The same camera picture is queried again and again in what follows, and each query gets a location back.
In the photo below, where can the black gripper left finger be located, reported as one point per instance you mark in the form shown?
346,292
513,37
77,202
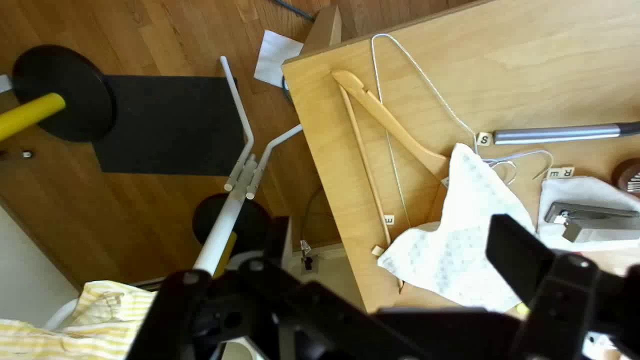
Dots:
200,312

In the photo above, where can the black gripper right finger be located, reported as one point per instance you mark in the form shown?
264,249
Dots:
566,300

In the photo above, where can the white coat stand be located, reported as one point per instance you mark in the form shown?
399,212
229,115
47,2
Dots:
216,243

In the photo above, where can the plain white cloth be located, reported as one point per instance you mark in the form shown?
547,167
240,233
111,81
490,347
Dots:
580,191

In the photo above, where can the white dotted cloth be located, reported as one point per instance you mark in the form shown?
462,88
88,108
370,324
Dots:
460,233

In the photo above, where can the wooden coat hanger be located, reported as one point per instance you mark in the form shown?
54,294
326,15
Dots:
393,126

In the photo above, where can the grey stapler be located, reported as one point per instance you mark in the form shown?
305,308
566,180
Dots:
593,223

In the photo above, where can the small round brown object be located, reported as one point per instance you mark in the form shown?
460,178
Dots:
631,177

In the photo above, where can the silver metal tool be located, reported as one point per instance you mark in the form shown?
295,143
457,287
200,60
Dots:
560,134

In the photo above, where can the black floor mat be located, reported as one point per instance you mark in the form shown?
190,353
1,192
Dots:
167,126

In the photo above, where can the light wooden table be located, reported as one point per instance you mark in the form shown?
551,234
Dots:
532,66

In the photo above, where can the white paper sheet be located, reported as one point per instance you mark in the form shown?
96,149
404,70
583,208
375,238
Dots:
276,56

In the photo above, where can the brown cardboard piece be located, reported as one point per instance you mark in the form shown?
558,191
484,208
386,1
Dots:
325,33

